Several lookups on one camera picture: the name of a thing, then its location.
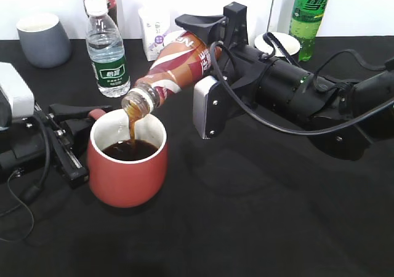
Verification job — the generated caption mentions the white milk carton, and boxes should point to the white milk carton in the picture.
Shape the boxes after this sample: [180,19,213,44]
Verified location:
[139,7,170,62]

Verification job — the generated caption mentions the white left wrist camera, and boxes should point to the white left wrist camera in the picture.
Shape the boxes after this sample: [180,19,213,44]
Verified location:
[1,62,35,131]

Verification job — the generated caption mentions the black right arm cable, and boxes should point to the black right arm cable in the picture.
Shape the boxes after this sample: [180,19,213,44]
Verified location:
[209,31,394,136]

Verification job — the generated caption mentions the black ceramic mug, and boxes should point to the black ceramic mug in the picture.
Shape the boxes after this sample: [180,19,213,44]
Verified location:
[254,32,300,63]

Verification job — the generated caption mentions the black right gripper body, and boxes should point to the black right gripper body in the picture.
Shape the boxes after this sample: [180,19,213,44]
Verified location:
[206,2,332,138]

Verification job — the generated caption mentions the green sprite bottle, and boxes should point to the green sprite bottle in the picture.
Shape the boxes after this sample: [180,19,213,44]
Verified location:
[289,0,328,62]

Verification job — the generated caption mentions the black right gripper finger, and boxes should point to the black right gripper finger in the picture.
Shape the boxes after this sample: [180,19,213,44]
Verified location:
[175,14,227,43]
[209,44,234,85]

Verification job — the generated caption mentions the grey ceramic mug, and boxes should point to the grey ceramic mug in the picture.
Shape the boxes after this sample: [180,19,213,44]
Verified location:
[16,13,71,68]

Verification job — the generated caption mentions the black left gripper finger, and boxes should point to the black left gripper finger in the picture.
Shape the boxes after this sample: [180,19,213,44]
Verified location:
[48,103,113,122]
[63,118,95,154]

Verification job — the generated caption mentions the clear water bottle green label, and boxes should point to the clear water bottle green label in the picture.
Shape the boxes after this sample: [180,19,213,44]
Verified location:
[84,0,131,98]

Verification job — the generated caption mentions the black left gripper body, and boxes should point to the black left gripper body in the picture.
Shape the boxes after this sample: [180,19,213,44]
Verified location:
[1,105,89,188]

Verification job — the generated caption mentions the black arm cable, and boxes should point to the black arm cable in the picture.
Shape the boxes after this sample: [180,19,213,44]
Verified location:
[0,113,52,243]
[209,31,394,136]

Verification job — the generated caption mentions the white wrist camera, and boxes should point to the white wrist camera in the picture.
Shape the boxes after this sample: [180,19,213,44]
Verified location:
[1,62,35,131]
[193,76,218,140]

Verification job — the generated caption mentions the red ceramic mug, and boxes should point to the red ceramic mug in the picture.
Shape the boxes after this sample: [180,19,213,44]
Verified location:
[87,109,167,208]

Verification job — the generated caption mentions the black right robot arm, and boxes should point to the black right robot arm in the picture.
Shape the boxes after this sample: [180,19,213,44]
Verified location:
[175,2,393,161]

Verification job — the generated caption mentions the brown Nescafe coffee bottle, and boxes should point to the brown Nescafe coffee bottle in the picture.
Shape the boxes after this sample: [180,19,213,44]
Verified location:
[121,31,222,122]

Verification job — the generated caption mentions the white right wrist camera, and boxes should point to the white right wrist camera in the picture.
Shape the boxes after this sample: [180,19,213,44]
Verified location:
[193,76,218,140]

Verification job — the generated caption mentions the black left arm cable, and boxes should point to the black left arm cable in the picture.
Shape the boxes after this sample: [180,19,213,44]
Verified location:
[0,113,52,243]

